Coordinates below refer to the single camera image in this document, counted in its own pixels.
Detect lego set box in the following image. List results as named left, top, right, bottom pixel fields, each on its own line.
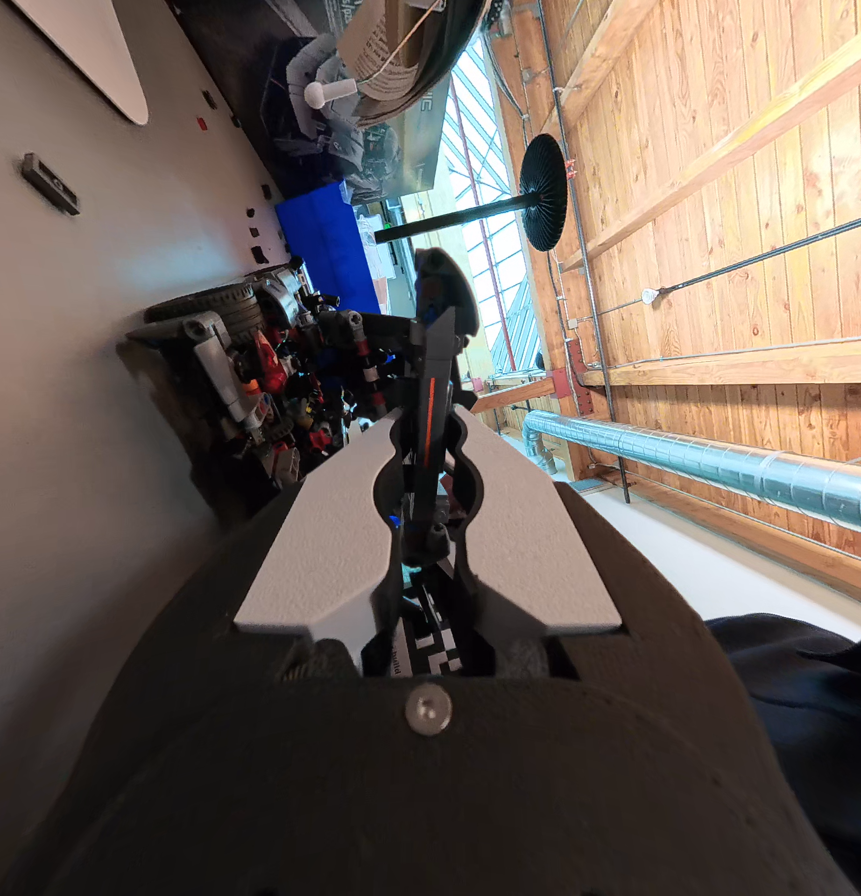
left=166, top=0, right=454, bottom=205

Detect ceiling spotlight on black rod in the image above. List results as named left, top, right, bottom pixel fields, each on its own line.
left=641, top=210, right=861, bottom=307

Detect scattered small lego pieces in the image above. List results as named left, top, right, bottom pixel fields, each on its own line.
left=21, top=87, right=291, bottom=267

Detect black pole with pleated disc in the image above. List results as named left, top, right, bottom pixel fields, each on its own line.
left=374, top=133, right=569, bottom=253

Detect grey lego car model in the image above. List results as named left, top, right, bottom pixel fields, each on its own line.
left=126, top=260, right=417, bottom=491

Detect blue plastic bin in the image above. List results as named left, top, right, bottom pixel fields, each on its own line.
left=275, top=181, right=382, bottom=316

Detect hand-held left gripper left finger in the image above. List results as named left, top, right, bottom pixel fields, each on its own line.
left=233, top=408, right=405, bottom=660

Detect silver ventilation duct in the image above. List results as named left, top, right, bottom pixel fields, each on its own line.
left=522, top=409, right=861, bottom=539

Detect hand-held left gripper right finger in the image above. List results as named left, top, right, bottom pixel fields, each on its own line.
left=450, top=404, right=623, bottom=651

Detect grey and black lego door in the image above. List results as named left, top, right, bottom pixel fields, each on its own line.
left=399, top=247, right=482, bottom=569

